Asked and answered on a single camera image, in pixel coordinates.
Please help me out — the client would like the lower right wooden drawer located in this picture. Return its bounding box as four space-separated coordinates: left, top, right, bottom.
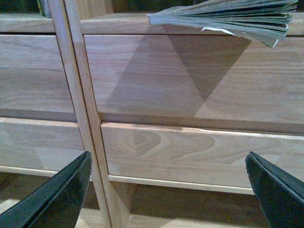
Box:
101 123 304 194

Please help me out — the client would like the green yellow standing book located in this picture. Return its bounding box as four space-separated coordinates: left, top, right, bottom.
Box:
37 0 52 19

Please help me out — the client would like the left wooden shelf cabinet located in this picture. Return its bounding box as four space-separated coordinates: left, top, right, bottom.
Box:
0 0 112 228

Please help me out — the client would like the upper left wooden drawer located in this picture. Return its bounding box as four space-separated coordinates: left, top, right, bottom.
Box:
0 35 76 122

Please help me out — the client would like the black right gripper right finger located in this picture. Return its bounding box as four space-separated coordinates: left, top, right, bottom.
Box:
245 152 304 228

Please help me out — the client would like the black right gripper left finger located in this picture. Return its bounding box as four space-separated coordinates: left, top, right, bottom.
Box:
0 152 92 228

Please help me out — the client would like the right wooden shelf cabinet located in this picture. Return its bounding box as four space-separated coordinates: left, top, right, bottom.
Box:
64 0 304 228

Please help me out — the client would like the lower left wooden drawer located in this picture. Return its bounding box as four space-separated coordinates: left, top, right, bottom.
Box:
0 117 85 177

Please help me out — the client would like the upper right wooden drawer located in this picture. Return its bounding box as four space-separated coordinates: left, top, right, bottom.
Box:
84 35 304 134

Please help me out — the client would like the wooden shelf cabinet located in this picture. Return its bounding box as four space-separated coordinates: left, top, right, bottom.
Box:
64 0 304 228
0 0 112 228

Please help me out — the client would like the green fanned paperback book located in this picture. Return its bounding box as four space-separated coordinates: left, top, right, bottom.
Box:
147 0 298 48

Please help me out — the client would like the wooden drawer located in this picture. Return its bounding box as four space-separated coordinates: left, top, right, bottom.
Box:
84 35 304 134
0 117 85 177
101 123 304 194
0 35 76 122

